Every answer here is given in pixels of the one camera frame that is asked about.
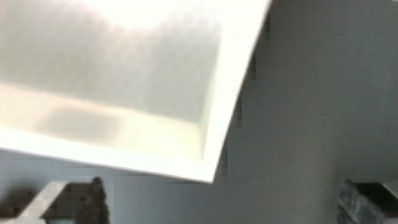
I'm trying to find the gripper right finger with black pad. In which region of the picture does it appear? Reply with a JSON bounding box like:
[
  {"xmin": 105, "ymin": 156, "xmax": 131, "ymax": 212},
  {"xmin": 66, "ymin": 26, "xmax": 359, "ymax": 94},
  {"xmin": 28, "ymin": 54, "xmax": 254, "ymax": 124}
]
[{"xmin": 336, "ymin": 180, "xmax": 398, "ymax": 224}]

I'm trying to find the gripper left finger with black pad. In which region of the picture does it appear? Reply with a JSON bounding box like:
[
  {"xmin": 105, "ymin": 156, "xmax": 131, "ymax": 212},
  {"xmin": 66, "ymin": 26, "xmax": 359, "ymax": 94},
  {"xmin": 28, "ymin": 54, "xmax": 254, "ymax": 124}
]
[{"xmin": 0, "ymin": 176, "xmax": 110, "ymax": 224}]

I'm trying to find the white drawer box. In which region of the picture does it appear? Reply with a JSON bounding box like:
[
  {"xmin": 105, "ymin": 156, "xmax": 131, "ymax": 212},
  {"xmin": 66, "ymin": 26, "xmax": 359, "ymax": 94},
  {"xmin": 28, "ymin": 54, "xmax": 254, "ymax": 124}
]
[{"xmin": 0, "ymin": 0, "xmax": 272, "ymax": 182}]

